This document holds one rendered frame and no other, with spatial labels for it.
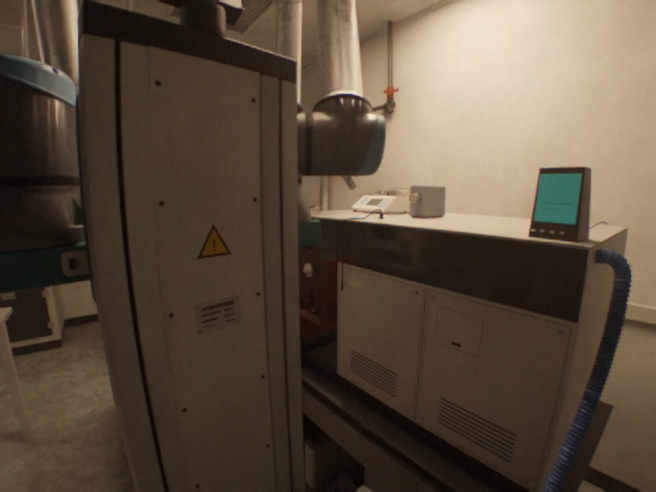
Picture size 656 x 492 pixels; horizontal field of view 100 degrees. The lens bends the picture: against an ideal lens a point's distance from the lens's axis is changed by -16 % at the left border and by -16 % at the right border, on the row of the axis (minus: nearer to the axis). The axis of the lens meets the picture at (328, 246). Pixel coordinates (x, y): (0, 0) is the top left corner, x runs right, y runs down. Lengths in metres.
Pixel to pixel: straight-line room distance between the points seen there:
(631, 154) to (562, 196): 1.10
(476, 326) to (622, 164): 1.25
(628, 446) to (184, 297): 2.16
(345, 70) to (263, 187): 0.41
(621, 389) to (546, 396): 1.24
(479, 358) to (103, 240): 0.86
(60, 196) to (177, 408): 0.37
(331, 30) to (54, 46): 0.63
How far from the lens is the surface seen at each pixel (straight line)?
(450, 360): 0.99
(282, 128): 0.60
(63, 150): 0.60
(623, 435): 2.24
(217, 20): 0.58
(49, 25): 0.92
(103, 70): 0.50
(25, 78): 0.60
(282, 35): 1.19
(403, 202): 1.53
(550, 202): 0.86
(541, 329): 0.85
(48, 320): 4.08
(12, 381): 2.65
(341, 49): 0.90
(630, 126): 1.95
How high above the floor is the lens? 1.54
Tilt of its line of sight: 9 degrees down
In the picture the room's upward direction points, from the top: straight up
